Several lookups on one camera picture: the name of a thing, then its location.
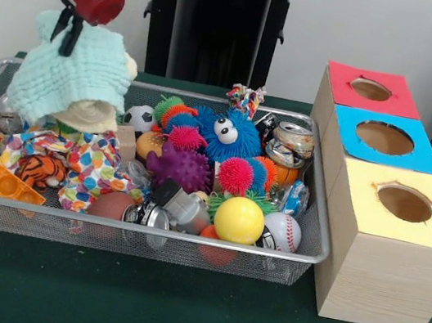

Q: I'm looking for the silver wire mesh bin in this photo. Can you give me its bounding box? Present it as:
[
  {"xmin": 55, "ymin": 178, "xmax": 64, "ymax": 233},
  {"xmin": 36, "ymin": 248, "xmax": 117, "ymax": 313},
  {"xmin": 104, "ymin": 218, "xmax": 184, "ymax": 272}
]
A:
[{"xmin": 0, "ymin": 54, "xmax": 353, "ymax": 290}]

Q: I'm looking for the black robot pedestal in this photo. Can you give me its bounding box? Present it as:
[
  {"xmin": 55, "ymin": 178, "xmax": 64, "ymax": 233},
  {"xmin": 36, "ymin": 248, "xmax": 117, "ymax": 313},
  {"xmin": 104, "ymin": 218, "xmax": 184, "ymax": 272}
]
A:
[{"xmin": 125, "ymin": 0, "xmax": 313, "ymax": 101}]

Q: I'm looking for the pink blue orange spiky caterpillar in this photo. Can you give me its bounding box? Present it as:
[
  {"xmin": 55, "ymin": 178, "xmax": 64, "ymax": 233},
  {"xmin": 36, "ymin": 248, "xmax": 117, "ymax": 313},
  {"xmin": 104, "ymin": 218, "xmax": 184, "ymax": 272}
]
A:
[{"xmin": 213, "ymin": 148, "xmax": 283, "ymax": 202}]

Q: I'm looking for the dark green table cloth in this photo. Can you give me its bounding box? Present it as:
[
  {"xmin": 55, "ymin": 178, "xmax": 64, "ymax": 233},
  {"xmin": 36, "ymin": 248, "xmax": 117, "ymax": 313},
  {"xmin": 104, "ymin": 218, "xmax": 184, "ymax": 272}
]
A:
[{"xmin": 0, "ymin": 47, "xmax": 432, "ymax": 323}]

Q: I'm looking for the small soccer ball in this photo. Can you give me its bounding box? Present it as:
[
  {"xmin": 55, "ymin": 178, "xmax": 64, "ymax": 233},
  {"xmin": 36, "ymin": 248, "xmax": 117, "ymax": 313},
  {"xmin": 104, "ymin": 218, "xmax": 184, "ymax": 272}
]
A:
[{"xmin": 119, "ymin": 102, "xmax": 160, "ymax": 141}]

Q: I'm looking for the polka dot cloth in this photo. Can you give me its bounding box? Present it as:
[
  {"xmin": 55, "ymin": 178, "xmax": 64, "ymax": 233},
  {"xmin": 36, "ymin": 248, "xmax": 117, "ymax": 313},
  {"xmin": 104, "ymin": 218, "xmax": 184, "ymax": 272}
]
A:
[{"xmin": 0, "ymin": 113, "xmax": 155, "ymax": 223}]

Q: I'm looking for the purple spiky ball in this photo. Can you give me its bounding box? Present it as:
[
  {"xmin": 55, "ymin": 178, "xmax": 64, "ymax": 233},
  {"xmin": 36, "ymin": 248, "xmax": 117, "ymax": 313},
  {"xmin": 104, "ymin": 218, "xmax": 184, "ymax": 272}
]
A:
[{"xmin": 141, "ymin": 137, "xmax": 219, "ymax": 199}]

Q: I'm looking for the wooden box with three holes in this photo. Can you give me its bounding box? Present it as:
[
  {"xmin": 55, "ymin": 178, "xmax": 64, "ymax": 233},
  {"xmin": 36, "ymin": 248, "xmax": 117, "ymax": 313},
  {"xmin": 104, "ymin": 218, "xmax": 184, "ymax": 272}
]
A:
[{"xmin": 277, "ymin": 58, "xmax": 432, "ymax": 323}]

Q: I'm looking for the blue spiky toy with eyes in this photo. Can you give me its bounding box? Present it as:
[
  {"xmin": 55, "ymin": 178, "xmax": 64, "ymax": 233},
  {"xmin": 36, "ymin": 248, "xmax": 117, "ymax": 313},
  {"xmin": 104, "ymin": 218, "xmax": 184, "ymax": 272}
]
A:
[{"xmin": 189, "ymin": 102, "xmax": 270, "ymax": 170}]

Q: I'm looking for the crushed drink can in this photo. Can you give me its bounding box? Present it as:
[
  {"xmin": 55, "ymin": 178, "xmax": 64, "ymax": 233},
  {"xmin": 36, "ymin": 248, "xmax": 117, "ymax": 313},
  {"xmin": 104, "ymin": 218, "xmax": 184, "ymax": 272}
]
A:
[{"xmin": 261, "ymin": 119, "xmax": 318, "ymax": 172}]

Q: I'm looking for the mint green knitted cloth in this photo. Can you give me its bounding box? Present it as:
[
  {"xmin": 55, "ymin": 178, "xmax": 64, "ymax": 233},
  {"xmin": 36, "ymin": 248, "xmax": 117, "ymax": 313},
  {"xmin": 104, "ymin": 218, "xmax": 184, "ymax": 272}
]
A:
[{"xmin": 2, "ymin": 4, "xmax": 146, "ymax": 141}]

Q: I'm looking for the yellow smooth ball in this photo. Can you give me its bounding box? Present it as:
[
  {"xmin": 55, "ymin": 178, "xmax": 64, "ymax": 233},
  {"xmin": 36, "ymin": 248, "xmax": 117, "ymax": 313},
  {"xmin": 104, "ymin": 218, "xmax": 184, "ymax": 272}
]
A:
[{"xmin": 210, "ymin": 193, "xmax": 269, "ymax": 248}]

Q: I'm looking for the white baseball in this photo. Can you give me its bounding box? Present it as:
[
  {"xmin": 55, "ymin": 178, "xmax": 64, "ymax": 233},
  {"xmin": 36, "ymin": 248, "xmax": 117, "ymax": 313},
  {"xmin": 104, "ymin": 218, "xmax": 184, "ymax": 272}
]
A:
[{"xmin": 258, "ymin": 209, "xmax": 306, "ymax": 255}]

